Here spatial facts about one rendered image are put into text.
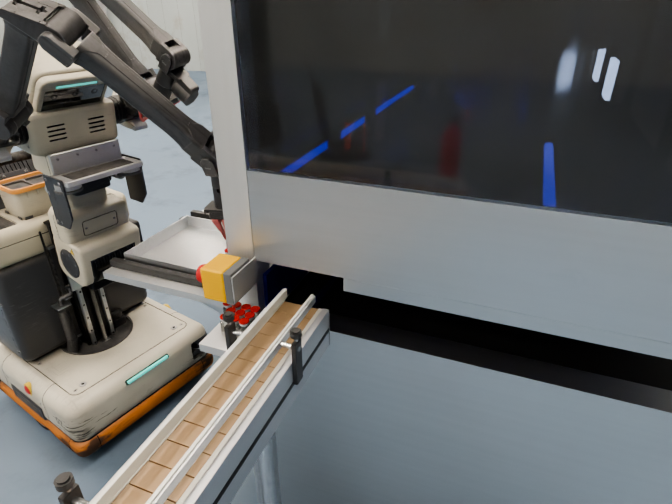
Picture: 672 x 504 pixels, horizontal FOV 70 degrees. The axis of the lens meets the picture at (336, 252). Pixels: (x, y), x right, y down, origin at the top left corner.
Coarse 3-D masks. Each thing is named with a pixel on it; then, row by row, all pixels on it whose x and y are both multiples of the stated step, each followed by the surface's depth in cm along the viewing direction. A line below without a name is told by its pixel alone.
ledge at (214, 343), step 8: (216, 328) 101; (208, 336) 99; (216, 336) 99; (224, 336) 99; (200, 344) 97; (208, 344) 97; (216, 344) 97; (224, 344) 97; (208, 352) 97; (216, 352) 96; (224, 352) 95
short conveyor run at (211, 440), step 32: (224, 320) 85; (256, 320) 89; (288, 320) 95; (320, 320) 95; (256, 352) 87; (288, 352) 86; (320, 352) 97; (224, 384) 80; (256, 384) 80; (288, 384) 84; (192, 416) 73; (224, 416) 69; (256, 416) 74; (160, 448) 68; (192, 448) 64; (224, 448) 68; (256, 448) 76; (64, 480) 56; (128, 480) 64; (160, 480) 64; (192, 480) 64; (224, 480) 67
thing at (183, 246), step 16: (176, 224) 141; (192, 224) 145; (208, 224) 143; (144, 240) 130; (160, 240) 135; (176, 240) 137; (192, 240) 137; (208, 240) 137; (224, 240) 137; (128, 256) 124; (144, 256) 129; (160, 256) 129; (176, 256) 129; (192, 256) 129; (208, 256) 129; (192, 272) 117
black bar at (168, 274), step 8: (112, 264) 124; (120, 264) 123; (128, 264) 121; (136, 264) 121; (144, 264) 121; (144, 272) 120; (152, 272) 119; (160, 272) 118; (168, 272) 118; (176, 272) 118; (176, 280) 117; (184, 280) 116; (192, 280) 115
